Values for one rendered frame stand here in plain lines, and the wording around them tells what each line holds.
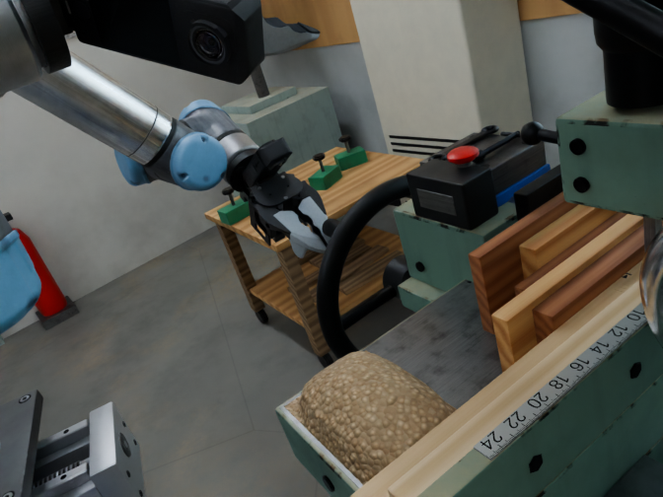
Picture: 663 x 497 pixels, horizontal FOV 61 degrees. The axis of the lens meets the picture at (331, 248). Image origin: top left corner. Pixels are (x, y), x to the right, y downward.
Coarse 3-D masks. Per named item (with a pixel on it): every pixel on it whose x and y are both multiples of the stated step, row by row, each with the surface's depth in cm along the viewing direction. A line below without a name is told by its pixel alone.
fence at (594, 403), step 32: (640, 352) 37; (608, 384) 35; (640, 384) 38; (544, 416) 32; (576, 416) 34; (608, 416) 36; (512, 448) 31; (544, 448) 33; (576, 448) 35; (448, 480) 30; (480, 480) 30; (512, 480) 32; (544, 480) 34
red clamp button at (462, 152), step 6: (456, 150) 54; (462, 150) 53; (468, 150) 53; (474, 150) 53; (450, 156) 53; (456, 156) 53; (462, 156) 52; (468, 156) 52; (474, 156) 52; (450, 162) 53; (456, 162) 53; (462, 162) 52; (468, 162) 53
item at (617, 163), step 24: (600, 96) 42; (576, 120) 40; (600, 120) 38; (624, 120) 37; (648, 120) 36; (576, 144) 40; (600, 144) 39; (624, 144) 37; (648, 144) 36; (576, 168) 41; (600, 168) 40; (624, 168) 38; (648, 168) 37; (576, 192) 42; (600, 192) 41; (624, 192) 39; (648, 192) 38; (648, 216) 38
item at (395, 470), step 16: (608, 288) 43; (592, 304) 42; (608, 304) 41; (576, 320) 41; (560, 336) 40; (528, 352) 39; (544, 352) 39; (512, 368) 38; (528, 368) 38; (496, 384) 38; (512, 384) 37; (480, 400) 37; (464, 416) 36; (432, 432) 36; (448, 432) 35; (416, 448) 35; (432, 448) 34; (400, 464) 34; (384, 480) 33; (352, 496) 33; (368, 496) 33; (384, 496) 32
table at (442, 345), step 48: (432, 288) 63; (384, 336) 52; (432, 336) 50; (480, 336) 48; (432, 384) 45; (480, 384) 44; (288, 432) 47; (624, 432) 38; (336, 480) 41; (576, 480) 36
